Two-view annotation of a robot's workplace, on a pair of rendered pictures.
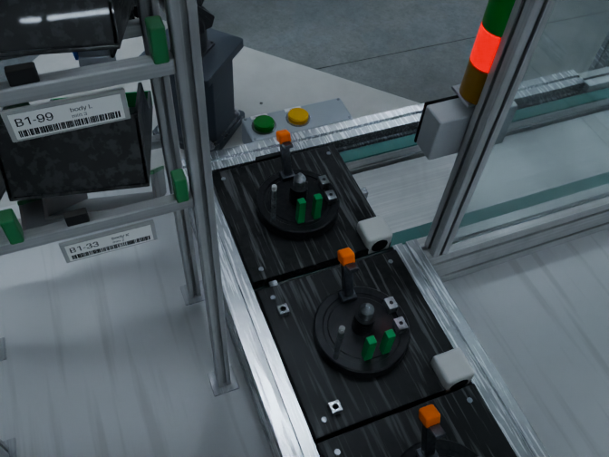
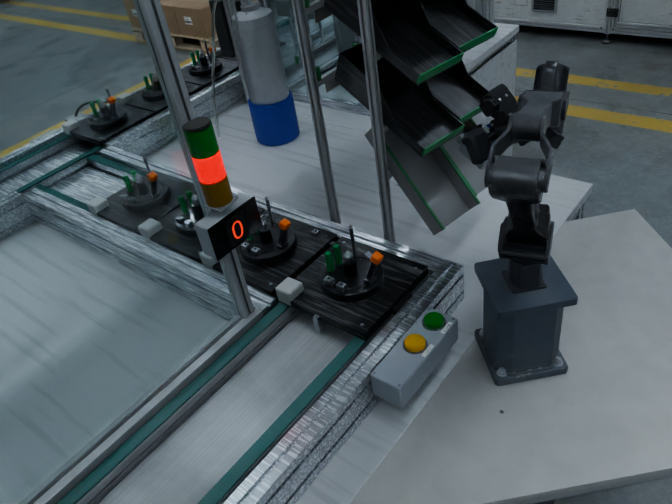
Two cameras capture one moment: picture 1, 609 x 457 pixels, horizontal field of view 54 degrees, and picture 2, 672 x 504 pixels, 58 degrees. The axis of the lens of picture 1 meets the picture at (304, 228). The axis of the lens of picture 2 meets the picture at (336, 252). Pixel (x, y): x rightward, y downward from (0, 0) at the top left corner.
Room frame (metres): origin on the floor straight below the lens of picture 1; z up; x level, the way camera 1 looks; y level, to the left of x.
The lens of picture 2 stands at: (1.61, -0.35, 1.84)
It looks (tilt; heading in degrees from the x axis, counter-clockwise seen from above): 37 degrees down; 160
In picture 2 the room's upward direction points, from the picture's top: 10 degrees counter-clockwise
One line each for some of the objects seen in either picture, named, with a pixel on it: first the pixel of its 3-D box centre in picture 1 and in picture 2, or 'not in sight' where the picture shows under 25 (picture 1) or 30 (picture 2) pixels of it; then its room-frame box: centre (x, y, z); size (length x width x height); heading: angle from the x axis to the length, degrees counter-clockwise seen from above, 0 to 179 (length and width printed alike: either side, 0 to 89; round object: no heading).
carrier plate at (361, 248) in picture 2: (296, 209); (352, 283); (0.66, 0.02, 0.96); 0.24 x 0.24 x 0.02; 26
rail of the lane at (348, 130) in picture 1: (394, 135); (332, 414); (0.91, -0.16, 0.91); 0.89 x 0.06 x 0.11; 116
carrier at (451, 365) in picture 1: (364, 319); (264, 232); (0.43, -0.10, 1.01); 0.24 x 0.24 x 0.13; 26
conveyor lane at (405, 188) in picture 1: (448, 197); (256, 385); (0.77, -0.26, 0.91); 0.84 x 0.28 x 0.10; 116
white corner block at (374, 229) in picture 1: (373, 235); (290, 291); (0.61, -0.12, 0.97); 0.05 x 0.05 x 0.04; 26
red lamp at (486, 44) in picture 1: (496, 44); (209, 164); (0.63, -0.21, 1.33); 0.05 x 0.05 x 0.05
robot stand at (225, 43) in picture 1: (196, 90); (521, 318); (0.94, 0.24, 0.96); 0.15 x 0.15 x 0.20; 71
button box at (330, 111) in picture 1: (297, 129); (416, 355); (0.89, 0.03, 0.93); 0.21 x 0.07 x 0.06; 116
